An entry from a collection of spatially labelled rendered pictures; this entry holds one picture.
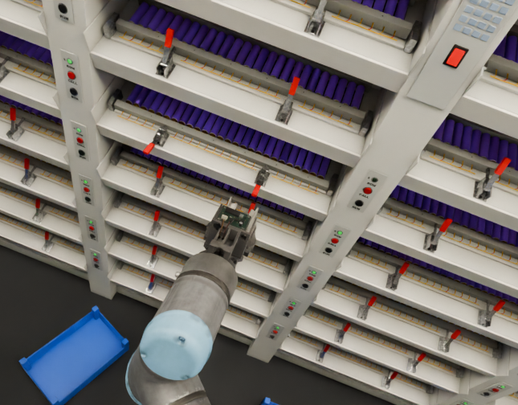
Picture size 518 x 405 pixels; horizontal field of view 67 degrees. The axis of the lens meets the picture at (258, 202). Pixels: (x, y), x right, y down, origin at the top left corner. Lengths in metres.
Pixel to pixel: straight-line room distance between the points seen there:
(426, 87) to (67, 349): 1.49
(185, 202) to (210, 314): 0.60
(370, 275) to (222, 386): 0.81
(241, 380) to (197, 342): 1.18
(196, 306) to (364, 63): 0.48
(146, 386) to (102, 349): 1.07
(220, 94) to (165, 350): 0.52
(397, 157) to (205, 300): 0.48
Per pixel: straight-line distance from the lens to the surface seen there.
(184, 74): 0.89
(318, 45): 0.74
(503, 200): 0.95
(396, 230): 1.01
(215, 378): 1.69
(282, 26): 0.74
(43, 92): 1.15
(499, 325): 1.31
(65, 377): 1.70
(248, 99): 0.86
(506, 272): 1.13
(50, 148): 1.27
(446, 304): 1.24
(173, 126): 1.00
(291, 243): 1.11
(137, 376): 0.66
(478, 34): 0.72
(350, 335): 1.49
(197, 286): 0.58
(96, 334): 1.74
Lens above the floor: 1.61
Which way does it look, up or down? 47 degrees down
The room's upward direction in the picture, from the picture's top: 20 degrees clockwise
